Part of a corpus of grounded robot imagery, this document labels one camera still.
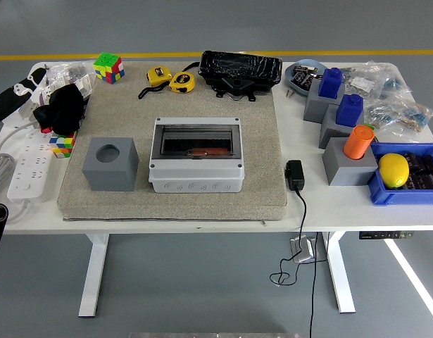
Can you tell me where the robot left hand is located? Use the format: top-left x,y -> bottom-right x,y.
0,66 -> 49,124

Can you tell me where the grey electrical box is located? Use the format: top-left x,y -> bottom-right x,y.
148,117 -> 245,194

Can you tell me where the orange cylinder battery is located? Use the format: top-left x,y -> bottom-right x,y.
189,147 -> 231,158
342,124 -> 375,160

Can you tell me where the white circuit breaker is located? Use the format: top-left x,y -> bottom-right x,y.
4,98 -> 39,128

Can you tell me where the black cloth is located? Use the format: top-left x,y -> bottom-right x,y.
32,83 -> 87,137

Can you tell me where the white power strip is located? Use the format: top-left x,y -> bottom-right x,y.
6,130 -> 55,204

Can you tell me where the small Rubik's cube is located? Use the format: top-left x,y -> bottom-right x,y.
49,132 -> 77,159

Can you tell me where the clear bag of screws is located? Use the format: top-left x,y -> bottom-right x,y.
46,60 -> 97,85

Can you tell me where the white socket module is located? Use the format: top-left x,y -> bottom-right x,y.
73,75 -> 94,101

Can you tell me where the large Rubik's cube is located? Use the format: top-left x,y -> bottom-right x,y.
92,51 -> 125,85

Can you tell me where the grey holder block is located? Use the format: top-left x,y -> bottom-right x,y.
81,137 -> 139,193
302,82 -> 346,124
318,104 -> 365,151
321,136 -> 378,187

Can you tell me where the yellow tape measure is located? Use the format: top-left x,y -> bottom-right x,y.
168,71 -> 196,94
137,65 -> 173,100

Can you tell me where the white table leg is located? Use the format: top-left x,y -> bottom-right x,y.
77,234 -> 111,318
321,231 -> 357,314

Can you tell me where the grey-brown mat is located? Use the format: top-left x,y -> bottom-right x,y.
56,61 -> 288,223

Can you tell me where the black wrapped case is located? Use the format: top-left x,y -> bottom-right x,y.
182,50 -> 283,103

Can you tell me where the blue-grey dish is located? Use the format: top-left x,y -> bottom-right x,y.
284,58 -> 328,96

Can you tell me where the black power adapter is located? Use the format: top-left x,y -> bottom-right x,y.
284,159 -> 306,192

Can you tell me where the blue bottle-shaped block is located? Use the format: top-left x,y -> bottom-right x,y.
334,93 -> 365,128
318,66 -> 345,99

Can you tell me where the clear bag of components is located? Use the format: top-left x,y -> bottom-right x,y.
342,63 -> 389,103
377,61 -> 414,106
395,100 -> 433,134
363,98 -> 403,133

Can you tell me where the yellow lemon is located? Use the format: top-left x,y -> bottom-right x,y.
377,152 -> 410,189

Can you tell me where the black table control panel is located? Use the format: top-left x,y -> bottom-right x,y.
358,230 -> 415,240

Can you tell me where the blue plastic bin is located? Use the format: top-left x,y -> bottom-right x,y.
366,142 -> 433,207

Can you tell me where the black adapter cord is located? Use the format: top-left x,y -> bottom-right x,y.
269,188 -> 330,338

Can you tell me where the silver metal bracket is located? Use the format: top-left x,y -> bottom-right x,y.
289,236 -> 318,264

